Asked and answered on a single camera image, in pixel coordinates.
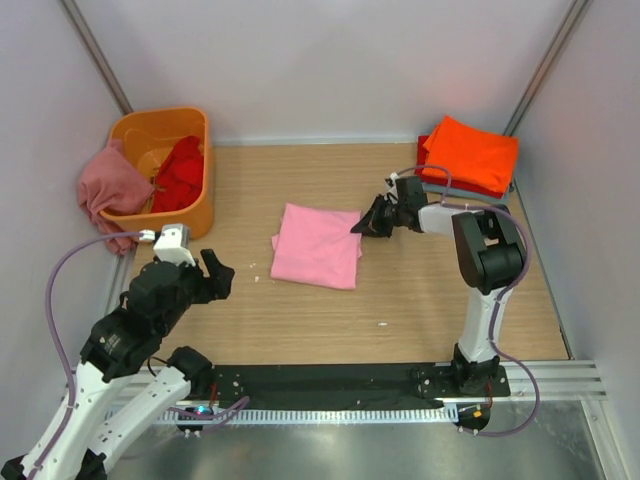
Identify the folded red t-shirt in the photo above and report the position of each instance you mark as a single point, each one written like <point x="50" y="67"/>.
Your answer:
<point x="421" y="160"/>

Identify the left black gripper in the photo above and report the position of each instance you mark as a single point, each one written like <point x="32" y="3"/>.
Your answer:
<point x="201" y="282"/>

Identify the red shirt in basket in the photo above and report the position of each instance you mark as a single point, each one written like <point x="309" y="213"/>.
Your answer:
<point x="179" y="180"/>

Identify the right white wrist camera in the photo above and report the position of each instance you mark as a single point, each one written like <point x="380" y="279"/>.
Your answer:
<point x="390" y="181"/>

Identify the folded orange t-shirt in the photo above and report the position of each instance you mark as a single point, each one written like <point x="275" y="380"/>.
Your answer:
<point x="461" y="152"/>

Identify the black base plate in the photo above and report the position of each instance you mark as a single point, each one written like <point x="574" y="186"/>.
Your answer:
<point x="344" y="387"/>

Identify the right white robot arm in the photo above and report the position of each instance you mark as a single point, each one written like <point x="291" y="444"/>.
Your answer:
<point x="491" y="257"/>

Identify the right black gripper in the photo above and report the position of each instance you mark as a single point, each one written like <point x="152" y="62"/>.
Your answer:
<point x="388" y="214"/>

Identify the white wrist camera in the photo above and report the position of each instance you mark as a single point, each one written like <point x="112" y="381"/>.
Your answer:
<point x="170" y="244"/>
<point x="390" y="181"/>

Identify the orange plastic basket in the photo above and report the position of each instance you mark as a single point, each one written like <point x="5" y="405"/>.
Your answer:
<point x="170" y="148"/>

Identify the pink t-shirt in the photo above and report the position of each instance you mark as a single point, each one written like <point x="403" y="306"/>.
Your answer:
<point x="316" y="247"/>

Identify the folded grey t-shirt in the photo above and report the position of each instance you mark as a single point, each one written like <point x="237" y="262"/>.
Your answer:
<point x="456" y="196"/>

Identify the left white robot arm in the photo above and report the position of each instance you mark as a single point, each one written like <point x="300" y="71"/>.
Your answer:
<point x="80" y="442"/>

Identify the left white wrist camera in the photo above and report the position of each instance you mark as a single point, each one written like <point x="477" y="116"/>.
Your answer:
<point x="170" y="244"/>

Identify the dusty pink shirt on basket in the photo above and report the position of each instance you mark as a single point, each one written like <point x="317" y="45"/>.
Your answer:
<point x="109" y="182"/>

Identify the white slotted cable duct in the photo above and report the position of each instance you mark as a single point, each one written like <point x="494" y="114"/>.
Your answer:
<point x="254" y="417"/>

